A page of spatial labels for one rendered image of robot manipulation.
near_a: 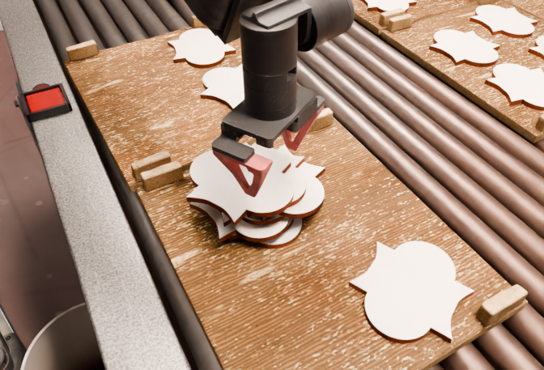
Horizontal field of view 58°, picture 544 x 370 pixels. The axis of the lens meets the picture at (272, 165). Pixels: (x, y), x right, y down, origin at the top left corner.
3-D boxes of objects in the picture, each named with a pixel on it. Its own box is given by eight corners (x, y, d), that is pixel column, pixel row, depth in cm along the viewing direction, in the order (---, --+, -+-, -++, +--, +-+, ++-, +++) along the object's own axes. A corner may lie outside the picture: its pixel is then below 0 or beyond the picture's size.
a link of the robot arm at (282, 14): (226, 6, 46) (266, 27, 43) (278, -15, 50) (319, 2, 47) (231, 70, 51) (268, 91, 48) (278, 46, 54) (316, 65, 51)
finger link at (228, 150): (295, 180, 59) (297, 118, 53) (264, 218, 55) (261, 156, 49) (249, 161, 62) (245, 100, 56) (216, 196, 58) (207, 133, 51)
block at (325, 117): (303, 135, 80) (304, 122, 78) (297, 129, 81) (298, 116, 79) (333, 125, 82) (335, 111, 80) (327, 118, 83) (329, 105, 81)
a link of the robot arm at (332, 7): (193, 11, 53) (207, -53, 46) (269, -19, 59) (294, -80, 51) (260, 93, 51) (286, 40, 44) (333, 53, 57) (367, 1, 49)
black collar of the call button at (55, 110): (29, 123, 86) (25, 115, 85) (22, 100, 91) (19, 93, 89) (73, 110, 88) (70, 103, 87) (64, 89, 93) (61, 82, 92)
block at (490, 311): (486, 329, 55) (493, 316, 53) (473, 315, 56) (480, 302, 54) (521, 305, 57) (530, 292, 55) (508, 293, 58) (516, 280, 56)
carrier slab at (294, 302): (269, 469, 46) (269, 464, 45) (136, 195, 72) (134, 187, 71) (524, 308, 59) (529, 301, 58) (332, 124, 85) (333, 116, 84)
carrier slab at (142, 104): (131, 193, 73) (129, 185, 71) (64, 66, 98) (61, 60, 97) (323, 120, 86) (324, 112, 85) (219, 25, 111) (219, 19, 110)
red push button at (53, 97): (32, 119, 87) (30, 112, 86) (27, 101, 90) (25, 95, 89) (67, 109, 89) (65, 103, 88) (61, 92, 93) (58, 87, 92)
